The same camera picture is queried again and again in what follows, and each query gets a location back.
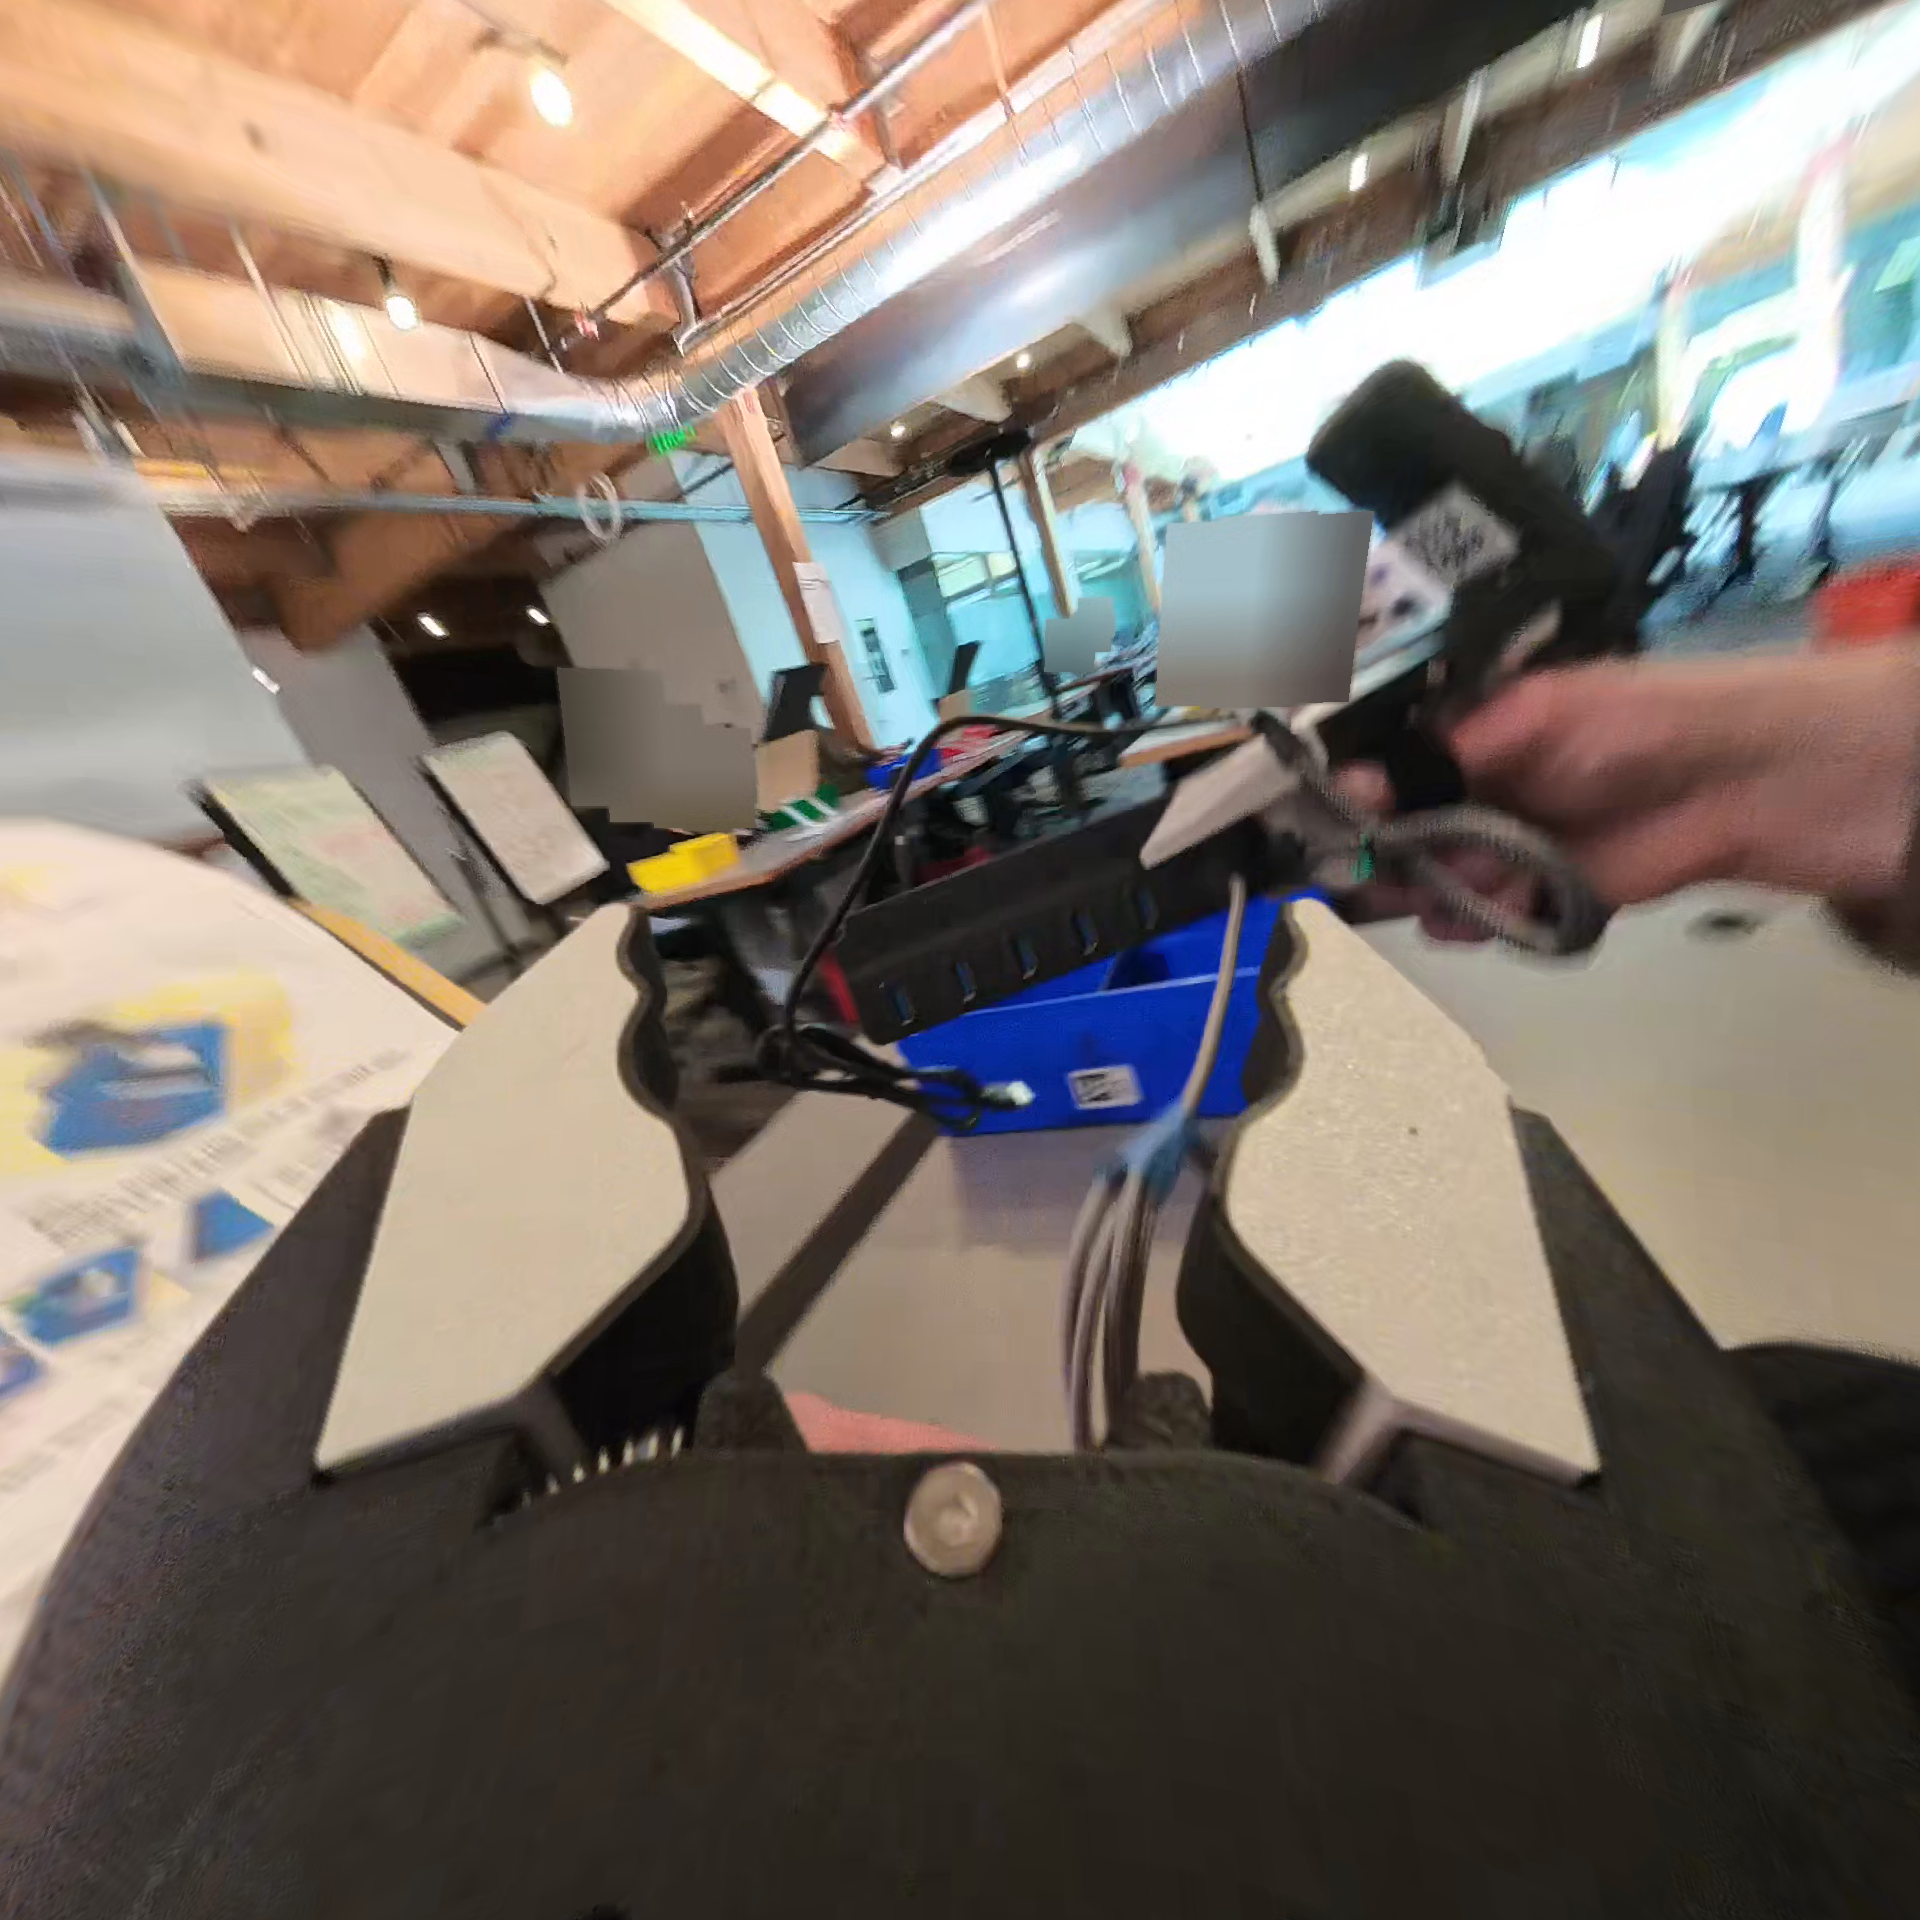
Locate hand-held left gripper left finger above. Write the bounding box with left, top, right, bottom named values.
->
left=315, top=910, right=712, bottom=1479

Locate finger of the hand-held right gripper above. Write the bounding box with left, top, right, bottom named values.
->
left=1136, top=716, right=1359, bottom=878

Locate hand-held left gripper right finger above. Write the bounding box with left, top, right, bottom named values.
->
left=1180, top=901, right=1601, bottom=1492

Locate braided usb cable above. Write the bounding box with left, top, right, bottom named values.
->
left=1060, top=805, right=1613, bottom=1448

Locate black seven-port USB hub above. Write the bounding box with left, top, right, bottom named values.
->
left=716, top=700, right=1261, bottom=1135

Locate person's right hand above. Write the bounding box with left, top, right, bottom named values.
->
left=1330, top=637, right=1920, bottom=968

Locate blue plastic bin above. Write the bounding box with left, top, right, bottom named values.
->
left=880, top=886, right=1328, bottom=1142

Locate printed instruction sheet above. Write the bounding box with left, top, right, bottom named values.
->
left=0, top=825, right=457, bottom=1665

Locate yellow plastic bin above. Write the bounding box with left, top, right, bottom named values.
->
left=624, top=833, right=745, bottom=898

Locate handwritten whiteboard sign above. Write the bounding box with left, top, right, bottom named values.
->
left=197, top=766, right=457, bottom=956
left=420, top=728, right=616, bottom=914

